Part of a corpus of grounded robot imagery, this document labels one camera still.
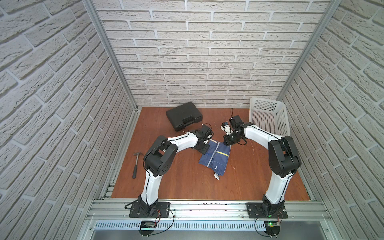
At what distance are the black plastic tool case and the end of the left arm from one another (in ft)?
0.82

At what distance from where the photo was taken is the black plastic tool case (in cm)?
106

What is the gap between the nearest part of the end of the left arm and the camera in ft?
2.37
